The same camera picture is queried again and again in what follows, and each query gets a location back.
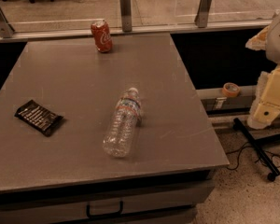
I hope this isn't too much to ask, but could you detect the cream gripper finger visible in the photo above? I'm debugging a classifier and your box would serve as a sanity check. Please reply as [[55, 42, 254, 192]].
[[245, 26, 269, 50], [247, 66, 280, 130]]

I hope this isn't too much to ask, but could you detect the clear plastic water bottle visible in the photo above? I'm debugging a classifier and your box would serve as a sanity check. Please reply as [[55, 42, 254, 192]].
[[103, 88, 142, 158]]

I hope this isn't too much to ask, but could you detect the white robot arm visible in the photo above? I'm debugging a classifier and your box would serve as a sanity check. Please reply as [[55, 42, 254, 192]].
[[245, 9, 280, 129]]

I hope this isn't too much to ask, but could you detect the red coke can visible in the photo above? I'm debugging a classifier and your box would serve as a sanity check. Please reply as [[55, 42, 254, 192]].
[[91, 20, 113, 53]]

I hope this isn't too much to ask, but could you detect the orange tape roll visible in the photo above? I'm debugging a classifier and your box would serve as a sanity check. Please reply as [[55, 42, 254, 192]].
[[222, 82, 240, 97]]

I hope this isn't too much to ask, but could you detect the black wheeled stand leg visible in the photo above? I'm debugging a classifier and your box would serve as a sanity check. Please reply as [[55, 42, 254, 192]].
[[233, 119, 280, 182]]

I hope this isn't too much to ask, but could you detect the grey metal side beam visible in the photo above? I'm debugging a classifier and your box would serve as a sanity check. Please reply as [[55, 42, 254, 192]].
[[195, 84, 280, 113]]

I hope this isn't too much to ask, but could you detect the grey table drawer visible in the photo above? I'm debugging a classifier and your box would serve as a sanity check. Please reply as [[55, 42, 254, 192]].
[[0, 180, 215, 224]]

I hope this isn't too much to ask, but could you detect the black snack bar wrapper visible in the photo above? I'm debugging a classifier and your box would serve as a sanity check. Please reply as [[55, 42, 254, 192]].
[[15, 100, 63, 137]]

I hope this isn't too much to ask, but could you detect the black floor cable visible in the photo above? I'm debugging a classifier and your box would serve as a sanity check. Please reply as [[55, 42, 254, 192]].
[[226, 139, 280, 172]]

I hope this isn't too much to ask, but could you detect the right metal rail bracket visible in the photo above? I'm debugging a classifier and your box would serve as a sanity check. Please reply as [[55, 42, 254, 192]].
[[195, 0, 212, 28]]

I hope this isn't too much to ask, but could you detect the metal rail bracket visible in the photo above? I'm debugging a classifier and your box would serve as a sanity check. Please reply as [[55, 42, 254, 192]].
[[195, 0, 212, 28], [0, 8, 15, 38], [119, 0, 133, 32]]

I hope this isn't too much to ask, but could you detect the middle metal rail bracket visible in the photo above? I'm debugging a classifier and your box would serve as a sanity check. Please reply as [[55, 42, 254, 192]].
[[119, 0, 133, 32]]

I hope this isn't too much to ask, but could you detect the black drawer handle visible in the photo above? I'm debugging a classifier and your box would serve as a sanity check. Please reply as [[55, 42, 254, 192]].
[[86, 201, 124, 220]]

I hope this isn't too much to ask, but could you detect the left metal rail bracket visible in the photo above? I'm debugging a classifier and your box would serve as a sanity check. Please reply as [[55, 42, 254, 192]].
[[0, 8, 15, 38]]

